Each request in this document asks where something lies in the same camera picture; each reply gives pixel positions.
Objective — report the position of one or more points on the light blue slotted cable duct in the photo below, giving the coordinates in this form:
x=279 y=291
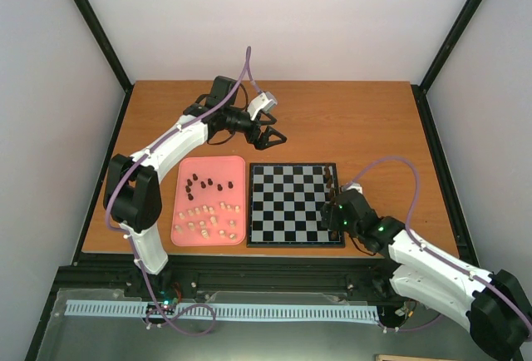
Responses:
x=226 y=312

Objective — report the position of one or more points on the black aluminium frame post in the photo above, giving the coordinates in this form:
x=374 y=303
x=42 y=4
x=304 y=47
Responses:
x=458 y=27
x=94 y=25

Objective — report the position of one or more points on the black aluminium frame post right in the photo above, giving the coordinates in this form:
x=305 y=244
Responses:
x=458 y=27

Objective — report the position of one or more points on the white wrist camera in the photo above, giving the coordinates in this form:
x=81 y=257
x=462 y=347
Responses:
x=263 y=102
x=352 y=186

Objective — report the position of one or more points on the black aluminium frame post left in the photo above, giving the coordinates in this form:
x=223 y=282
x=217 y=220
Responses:
x=94 y=25

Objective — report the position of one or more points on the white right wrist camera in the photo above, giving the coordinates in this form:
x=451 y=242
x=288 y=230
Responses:
x=352 y=186

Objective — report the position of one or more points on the pink plastic tray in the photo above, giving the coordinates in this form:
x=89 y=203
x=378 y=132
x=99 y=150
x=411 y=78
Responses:
x=222 y=214

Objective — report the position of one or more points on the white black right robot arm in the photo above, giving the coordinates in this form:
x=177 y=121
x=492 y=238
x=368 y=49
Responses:
x=492 y=307

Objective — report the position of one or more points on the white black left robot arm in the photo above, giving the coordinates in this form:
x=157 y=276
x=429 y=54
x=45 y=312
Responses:
x=132 y=198

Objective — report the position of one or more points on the black side frame rail right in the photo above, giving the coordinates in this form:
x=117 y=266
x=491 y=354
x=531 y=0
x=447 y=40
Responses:
x=454 y=210

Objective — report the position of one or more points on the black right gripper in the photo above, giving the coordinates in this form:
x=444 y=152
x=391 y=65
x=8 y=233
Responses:
x=330 y=216

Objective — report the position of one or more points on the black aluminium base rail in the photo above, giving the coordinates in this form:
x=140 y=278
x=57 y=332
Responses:
x=193 y=277

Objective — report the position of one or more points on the black white chessboard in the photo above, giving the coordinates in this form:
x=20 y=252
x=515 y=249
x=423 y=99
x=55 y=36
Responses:
x=285 y=200

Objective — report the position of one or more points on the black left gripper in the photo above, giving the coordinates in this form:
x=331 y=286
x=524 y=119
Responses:
x=260 y=143

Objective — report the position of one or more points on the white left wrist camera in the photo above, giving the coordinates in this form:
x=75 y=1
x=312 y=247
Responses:
x=263 y=102

